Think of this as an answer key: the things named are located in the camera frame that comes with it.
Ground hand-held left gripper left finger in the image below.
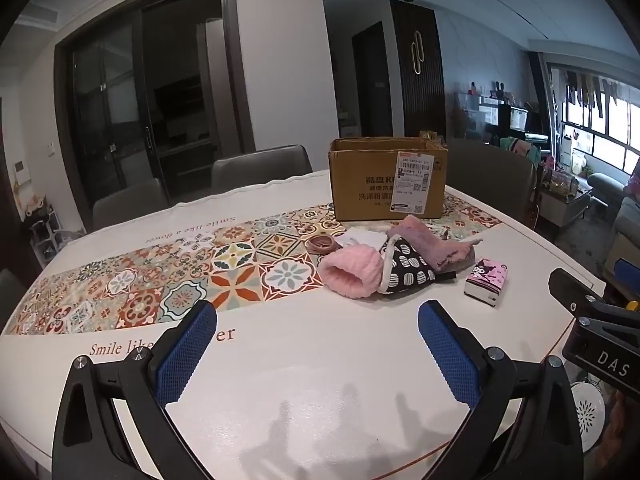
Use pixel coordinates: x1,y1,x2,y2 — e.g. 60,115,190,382
51,300,218,480

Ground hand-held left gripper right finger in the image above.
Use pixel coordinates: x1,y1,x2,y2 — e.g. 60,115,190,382
417,300,583,480

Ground pink cartoon tissue packet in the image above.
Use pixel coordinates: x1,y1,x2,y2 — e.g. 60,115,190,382
464,256,510,308

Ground black white patterned pouch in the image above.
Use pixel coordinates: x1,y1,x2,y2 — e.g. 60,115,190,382
378,237,458,295

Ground white cloth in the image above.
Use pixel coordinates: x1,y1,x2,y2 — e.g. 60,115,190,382
336,226,396,251

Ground pink hair ties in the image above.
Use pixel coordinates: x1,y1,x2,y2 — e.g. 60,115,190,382
306,233,342,256

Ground brown cardboard box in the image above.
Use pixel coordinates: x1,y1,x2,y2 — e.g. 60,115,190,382
328,136,449,222

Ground grey sofa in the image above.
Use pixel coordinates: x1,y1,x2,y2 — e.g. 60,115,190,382
587,172,640,281

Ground white perforated stool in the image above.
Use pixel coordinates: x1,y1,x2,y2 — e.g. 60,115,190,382
570,380,608,456

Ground glass coffee table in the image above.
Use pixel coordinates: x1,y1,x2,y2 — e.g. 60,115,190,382
540,180,591,221

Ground white patterned tablecloth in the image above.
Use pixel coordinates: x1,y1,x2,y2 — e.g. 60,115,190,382
0,167,606,480

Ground grey dining chair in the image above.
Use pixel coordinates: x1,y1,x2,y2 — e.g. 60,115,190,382
92,178,171,233
446,138,538,231
0,268,28,331
210,145,313,196

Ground large window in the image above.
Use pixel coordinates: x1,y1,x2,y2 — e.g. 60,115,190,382
560,67,640,171

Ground pile of colourful clothes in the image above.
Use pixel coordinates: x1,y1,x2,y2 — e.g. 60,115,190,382
500,136,541,166

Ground black piano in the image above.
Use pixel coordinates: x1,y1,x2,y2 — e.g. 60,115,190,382
510,105,551,146

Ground small white shelf rack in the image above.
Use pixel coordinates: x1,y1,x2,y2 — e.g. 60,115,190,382
27,207,76,261

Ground dark sliding glass door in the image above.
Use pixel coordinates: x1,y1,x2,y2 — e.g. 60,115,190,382
54,0,256,233

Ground dark wooden door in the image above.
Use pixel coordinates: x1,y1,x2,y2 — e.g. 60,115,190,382
351,21,394,137

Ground dark slatted wall panel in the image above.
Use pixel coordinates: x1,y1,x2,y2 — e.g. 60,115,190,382
390,0,447,138

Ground gold wall ornament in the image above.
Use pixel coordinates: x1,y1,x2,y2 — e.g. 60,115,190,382
410,31,425,75

